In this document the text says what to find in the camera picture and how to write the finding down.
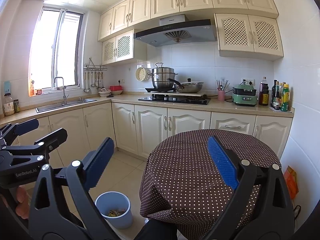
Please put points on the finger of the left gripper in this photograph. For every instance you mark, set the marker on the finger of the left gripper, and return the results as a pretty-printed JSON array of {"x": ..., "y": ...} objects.
[
  {"x": 43, "y": 146},
  {"x": 11, "y": 131}
]

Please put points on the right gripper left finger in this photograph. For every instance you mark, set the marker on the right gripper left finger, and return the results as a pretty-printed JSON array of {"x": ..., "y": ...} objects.
[{"x": 61, "y": 206}]

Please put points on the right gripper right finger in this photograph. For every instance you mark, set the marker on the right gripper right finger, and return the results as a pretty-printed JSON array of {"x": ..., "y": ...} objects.
[{"x": 272, "y": 216}]

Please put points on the steel kitchen sink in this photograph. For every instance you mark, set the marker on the steel kitchen sink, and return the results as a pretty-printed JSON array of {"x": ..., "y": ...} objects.
[{"x": 59, "y": 105}]

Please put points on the blue plastic trash bin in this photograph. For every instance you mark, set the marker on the blue plastic trash bin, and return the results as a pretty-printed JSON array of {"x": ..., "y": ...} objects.
[{"x": 115, "y": 207}]

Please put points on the kitchen window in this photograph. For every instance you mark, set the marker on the kitchen window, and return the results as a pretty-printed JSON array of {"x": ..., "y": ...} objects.
[{"x": 56, "y": 47}]

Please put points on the left hand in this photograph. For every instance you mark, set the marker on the left hand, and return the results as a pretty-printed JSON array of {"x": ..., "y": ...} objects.
[{"x": 23, "y": 208}]

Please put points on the clear bottle white label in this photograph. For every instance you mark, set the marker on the clear bottle white label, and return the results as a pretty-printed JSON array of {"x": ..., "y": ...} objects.
[{"x": 8, "y": 105}]

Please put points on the orange box on floor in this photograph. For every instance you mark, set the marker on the orange box on floor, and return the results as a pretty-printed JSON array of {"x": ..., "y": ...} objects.
[{"x": 290, "y": 177}]

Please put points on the chrome faucet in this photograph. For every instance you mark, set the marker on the chrome faucet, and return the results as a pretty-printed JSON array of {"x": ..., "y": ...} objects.
[{"x": 62, "y": 88}]

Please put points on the brown polka dot tablecloth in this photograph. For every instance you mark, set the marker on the brown polka dot tablecloth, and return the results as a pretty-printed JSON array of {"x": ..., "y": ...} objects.
[{"x": 181, "y": 184}]

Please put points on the hanging utensil rack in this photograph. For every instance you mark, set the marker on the hanging utensil rack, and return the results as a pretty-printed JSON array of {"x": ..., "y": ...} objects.
[{"x": 93, "y": 77}]

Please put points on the cream lower cabinets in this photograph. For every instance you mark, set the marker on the cream lower cabinets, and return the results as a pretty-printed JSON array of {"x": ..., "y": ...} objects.
[{"x": 138, "y": 127}]

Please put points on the cream cabinets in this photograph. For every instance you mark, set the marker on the cream cabinets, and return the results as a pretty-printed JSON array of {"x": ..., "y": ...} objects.
[
  {"x": 138, "y": 127},
  {"x": 245, "y": 28}
]

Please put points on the red bowl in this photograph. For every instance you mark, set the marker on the red bowl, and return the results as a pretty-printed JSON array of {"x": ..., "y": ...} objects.
[{"x": 116, "y": 90}]

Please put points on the green label oil bottle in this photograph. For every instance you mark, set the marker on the green label oil bottle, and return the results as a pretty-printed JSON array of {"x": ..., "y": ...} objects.
[{"x": 285, "y": 96}]

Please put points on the dark soy sauce bottle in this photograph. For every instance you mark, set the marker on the dark soy sauce bottle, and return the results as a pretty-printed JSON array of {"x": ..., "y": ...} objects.
[{"x": 263, "y": 92}]

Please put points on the green electric cooker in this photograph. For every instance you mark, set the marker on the green electric cooker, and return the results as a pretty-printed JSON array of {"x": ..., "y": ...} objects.
[{"x": 244, "y": 95}]

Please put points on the black gas stove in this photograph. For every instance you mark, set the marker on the black gas stove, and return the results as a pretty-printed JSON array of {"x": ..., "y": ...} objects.
[{"x": 170, "y": 95}]

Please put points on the pink utensil holder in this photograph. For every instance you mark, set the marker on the pink utensil holder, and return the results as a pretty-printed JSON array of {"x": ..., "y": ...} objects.
[{"x": 222, "y": 87}]

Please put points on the stainless steel stock pot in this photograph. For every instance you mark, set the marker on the stainless steel stock pot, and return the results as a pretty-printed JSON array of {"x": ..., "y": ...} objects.
[{"x": 160, "y": 76}]

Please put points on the grey range hood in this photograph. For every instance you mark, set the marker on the grey range hood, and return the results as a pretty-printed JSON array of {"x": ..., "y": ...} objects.
[{"x": 178, "y": 33}]

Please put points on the cream upper cabinets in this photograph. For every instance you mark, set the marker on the cream upper cabinets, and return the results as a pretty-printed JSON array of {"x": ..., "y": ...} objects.
[{"x": 245, "y": 28}]

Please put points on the round cream wall strainer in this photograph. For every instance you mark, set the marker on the round cream wall strainer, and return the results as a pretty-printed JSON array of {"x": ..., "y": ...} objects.
[{"x": 143, "y": 73}]

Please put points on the steel wok with handle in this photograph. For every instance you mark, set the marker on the steel wok with handle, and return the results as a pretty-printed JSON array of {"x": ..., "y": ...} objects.
[{"x": 187, "y": 87}]

